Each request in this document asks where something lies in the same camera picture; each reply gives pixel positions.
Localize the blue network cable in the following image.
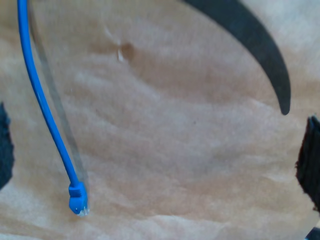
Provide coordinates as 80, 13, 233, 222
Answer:
16, 0, 90, 218

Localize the brown paper mailer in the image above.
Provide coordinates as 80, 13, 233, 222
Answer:
0, 0, 320, 240

